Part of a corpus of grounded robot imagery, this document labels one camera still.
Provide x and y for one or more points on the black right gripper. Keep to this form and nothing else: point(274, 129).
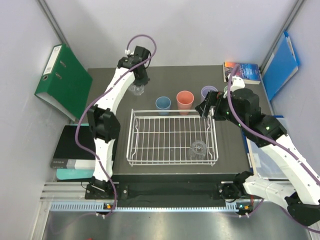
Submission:
point(208, 104)

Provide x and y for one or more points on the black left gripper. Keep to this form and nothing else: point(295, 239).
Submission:
point(142, 80)

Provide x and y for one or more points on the clear glass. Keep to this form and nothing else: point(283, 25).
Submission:
point(136, 90)
point(197, 151)

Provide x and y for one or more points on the purple plastic cup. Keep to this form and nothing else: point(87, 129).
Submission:
point(205, 90)

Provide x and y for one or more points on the pink plastic cup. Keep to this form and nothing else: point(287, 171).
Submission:
point(185, 101)

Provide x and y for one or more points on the blue plastic cup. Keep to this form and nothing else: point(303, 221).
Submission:
point(163, 104)

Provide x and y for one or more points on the clear glass front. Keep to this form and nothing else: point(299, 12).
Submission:
point(197, 151)

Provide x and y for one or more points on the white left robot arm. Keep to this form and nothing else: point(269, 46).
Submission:
point(103, 123)

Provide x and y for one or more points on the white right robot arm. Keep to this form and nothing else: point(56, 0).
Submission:
point(301, 195)

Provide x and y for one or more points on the paperback book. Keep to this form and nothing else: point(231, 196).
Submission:
point(249, 72)

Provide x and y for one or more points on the green lever arch binder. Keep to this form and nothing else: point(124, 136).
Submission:
point(65, 84)

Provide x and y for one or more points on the black book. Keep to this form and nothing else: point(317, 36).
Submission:
point(68, 155)

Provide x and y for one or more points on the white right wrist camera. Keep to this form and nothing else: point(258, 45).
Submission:
point(236, 84)

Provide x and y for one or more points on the white wire dish rack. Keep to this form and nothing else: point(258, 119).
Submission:
point(159, 140)

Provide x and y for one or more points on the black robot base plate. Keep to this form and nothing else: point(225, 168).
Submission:
point(170, 190)

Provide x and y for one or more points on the blue folder against wall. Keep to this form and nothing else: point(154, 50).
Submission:
point(281, 66)

